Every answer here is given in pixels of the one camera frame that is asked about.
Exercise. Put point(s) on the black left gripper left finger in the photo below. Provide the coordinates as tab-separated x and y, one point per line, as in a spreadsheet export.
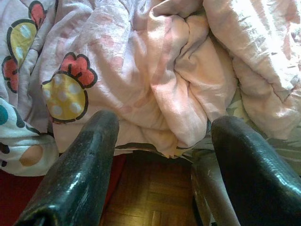
75	183

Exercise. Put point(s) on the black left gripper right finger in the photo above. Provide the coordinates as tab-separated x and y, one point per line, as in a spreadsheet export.
258	183

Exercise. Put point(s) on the pink cartoon print blanket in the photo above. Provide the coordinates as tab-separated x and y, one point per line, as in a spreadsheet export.
141	70

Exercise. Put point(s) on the grey bed frame leg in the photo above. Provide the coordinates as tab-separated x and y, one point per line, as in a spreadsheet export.
211	188

